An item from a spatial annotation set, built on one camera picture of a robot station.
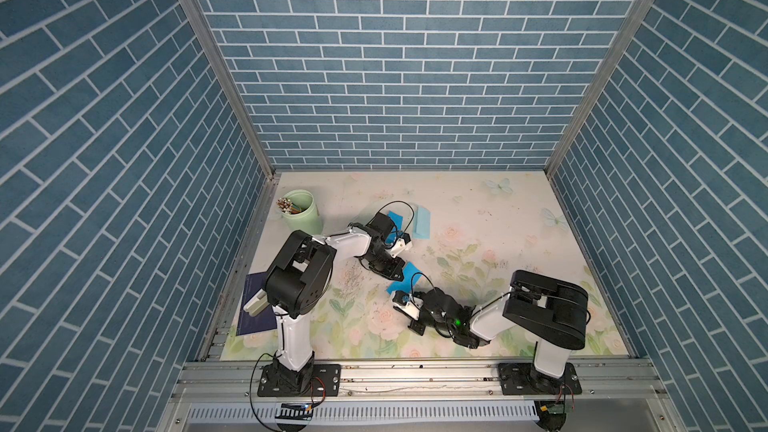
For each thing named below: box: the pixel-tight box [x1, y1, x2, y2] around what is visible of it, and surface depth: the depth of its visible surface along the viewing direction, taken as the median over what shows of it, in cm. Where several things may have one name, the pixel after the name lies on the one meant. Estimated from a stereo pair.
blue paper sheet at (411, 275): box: [386, 262, 422, 295], surface depth 93 cm
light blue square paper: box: [413, 205, 431, 239], surface depth 106 cm
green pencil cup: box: [282, 189, 322, 236], surface depth 95 cm
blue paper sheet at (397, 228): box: [385, 210, 404, 243], surface depth 86 cm
